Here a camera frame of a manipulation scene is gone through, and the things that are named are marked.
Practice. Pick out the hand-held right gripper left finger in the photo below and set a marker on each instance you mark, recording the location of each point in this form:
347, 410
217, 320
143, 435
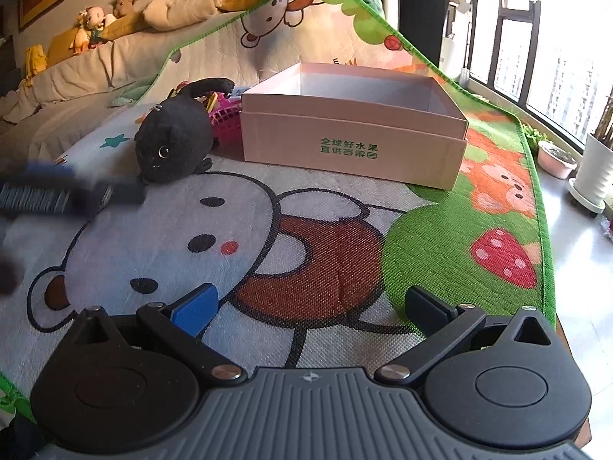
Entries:
196, 311

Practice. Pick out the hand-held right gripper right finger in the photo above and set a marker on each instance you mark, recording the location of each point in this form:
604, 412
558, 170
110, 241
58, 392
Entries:
424, 309

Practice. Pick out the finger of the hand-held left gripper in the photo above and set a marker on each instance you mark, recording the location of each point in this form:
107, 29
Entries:
110, 196
48, 170

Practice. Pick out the black cat plush toy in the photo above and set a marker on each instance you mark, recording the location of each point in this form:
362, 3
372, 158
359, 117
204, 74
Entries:
172, 129

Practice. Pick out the pink plastic basket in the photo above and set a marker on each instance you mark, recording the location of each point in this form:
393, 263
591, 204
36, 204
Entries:
226, 120

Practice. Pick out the pink cardboard box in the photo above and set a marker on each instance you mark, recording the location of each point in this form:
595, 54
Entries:
335, 139

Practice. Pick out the beige covered sofa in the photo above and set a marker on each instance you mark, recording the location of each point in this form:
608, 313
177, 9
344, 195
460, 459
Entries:
81, 76

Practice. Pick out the teal cloth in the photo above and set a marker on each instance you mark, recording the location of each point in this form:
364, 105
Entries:
127, 95

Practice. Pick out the yellow plush toy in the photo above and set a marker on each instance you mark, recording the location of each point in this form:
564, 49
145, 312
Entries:
36, 60

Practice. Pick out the cartoon bear play mat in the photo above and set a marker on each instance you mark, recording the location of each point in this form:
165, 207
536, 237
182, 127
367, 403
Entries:
311, 230

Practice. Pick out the white and pink plush toy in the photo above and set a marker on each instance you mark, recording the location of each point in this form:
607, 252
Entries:
93, 21

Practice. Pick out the long mustard yellow cushion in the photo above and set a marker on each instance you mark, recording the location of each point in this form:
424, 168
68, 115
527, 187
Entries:
122, 26

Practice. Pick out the brown plush toy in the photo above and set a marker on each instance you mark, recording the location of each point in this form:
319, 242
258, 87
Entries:
125, 4

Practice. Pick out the pink plant bowl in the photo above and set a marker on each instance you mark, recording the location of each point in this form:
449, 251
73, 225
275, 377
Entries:
555, 160

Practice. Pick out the white pillow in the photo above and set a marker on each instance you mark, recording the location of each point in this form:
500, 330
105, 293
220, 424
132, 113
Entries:
182, 7

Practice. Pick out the dark cloth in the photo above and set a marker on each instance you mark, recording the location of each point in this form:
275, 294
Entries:
19, 438

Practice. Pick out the white potted plant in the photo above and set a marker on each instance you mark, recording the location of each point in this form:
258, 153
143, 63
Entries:
594, 172

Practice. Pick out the black window frame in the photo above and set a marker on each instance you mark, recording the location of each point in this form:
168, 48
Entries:
498, 43

